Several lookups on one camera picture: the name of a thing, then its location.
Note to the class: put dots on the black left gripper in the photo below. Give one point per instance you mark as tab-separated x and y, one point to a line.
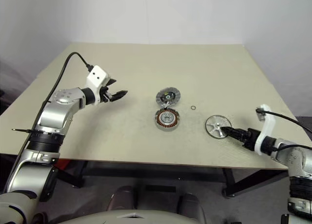
106	96

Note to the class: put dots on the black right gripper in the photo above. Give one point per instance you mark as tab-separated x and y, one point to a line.
249	137

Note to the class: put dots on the silver spoked rotor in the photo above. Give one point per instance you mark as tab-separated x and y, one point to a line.
214	123

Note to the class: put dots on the grey motor housing lid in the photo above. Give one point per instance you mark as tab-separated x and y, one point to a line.
167	97

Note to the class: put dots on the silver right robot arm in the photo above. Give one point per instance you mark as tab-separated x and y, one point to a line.
295	160

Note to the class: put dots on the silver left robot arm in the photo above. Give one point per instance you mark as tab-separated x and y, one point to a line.
53	114

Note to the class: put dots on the dark rounded shape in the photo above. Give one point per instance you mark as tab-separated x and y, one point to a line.
191	204
122	197

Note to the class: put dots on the red object under table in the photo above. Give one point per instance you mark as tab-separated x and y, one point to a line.
64	165

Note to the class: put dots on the grey robot torso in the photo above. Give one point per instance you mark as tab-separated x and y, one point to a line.
134	218

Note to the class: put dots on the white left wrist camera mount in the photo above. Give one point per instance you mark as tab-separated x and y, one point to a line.
97	75

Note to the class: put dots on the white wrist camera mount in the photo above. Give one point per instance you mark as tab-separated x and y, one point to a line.
269	123
97	75

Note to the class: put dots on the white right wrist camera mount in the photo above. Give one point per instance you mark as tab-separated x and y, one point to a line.
269	123

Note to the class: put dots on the black table frame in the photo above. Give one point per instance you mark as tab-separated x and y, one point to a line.
151	171

